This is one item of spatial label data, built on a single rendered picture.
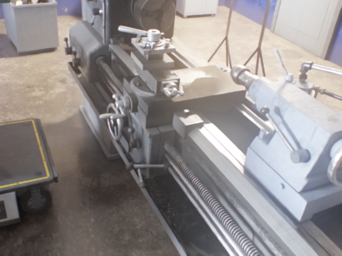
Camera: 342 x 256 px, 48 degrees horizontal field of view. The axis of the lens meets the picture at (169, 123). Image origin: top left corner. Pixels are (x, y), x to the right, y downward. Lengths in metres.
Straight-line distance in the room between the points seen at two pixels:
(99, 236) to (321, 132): 1.50
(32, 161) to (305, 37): 4.19
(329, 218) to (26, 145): 1.80
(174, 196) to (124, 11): 1.26
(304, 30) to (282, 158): 4.27
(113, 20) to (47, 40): 2.13
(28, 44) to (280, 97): 3.54
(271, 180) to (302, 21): 4.31
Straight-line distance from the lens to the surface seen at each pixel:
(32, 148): 2.55
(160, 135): 1.82
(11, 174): 2.37
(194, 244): 1.85
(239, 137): 2.00
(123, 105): 1.87
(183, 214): 1.97
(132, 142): 1.92
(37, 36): 4.61
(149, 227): 2.43
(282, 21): 5.93
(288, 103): 1.46
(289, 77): 1.63
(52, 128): 3.30
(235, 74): 1.73
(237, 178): 1.54
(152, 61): 1.86
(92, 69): 2.72
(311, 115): 1.41
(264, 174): 1.52
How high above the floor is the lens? 1.81
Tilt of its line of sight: 33 degrees down
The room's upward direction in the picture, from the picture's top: 6 degrees clockwise
